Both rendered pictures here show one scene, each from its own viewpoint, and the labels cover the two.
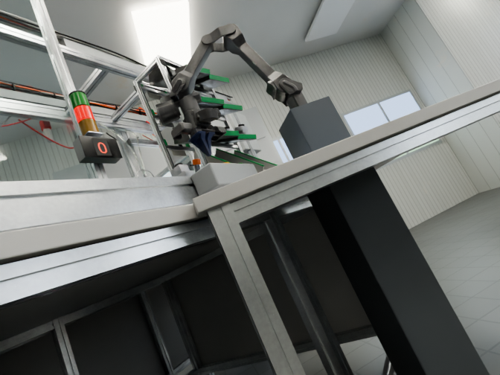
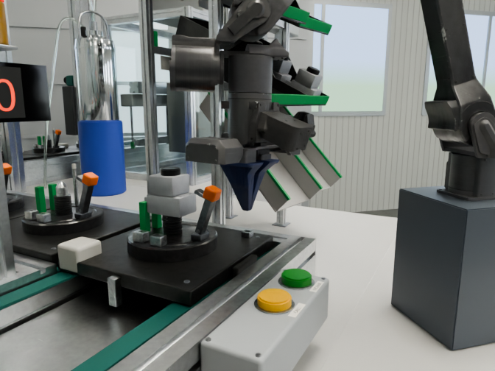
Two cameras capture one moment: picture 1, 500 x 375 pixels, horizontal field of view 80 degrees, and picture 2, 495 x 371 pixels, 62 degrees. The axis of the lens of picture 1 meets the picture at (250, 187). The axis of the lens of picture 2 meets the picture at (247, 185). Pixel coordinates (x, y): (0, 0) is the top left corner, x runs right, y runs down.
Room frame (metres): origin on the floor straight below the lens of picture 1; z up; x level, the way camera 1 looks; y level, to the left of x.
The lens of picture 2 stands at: (0.34, 0.08, 1.19)
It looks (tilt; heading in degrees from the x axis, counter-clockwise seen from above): 11 degrees down; 359
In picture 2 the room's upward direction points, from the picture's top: straight up
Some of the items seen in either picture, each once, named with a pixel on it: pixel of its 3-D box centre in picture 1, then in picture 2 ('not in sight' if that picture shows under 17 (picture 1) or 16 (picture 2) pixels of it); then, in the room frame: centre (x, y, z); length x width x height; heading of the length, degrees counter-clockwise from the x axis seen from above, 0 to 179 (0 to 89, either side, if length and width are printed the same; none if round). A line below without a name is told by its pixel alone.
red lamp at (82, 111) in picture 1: (84, 115); not in sight; (0.86, 0.38, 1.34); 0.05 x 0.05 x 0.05
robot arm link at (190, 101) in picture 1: (188, 104); (250, 66); (0.89, 0.07, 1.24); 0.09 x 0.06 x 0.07; 96
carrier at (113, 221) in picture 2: not in sight; (62, 202); (1.09, 0.41, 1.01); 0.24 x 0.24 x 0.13; 61
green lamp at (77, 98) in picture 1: (79, 103); not in sight; (0.86, 0.38, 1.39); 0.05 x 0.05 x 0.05
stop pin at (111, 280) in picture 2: not in sight; (115, 291); (0.86, 0.25, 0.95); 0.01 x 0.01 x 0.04; 61
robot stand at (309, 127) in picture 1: (316, 140); (462, 258); (0.93, -0.26, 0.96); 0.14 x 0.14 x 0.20; 15
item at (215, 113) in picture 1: (207, 114); (286, 126); (0.86, 0.02, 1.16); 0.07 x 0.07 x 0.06; 52
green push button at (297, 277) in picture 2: not in sight; (296, 280); (0.85, 0.01, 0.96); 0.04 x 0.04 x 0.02
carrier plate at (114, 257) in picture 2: not in sight; (173, 251); (0.97, 0.19, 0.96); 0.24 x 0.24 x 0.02; 61
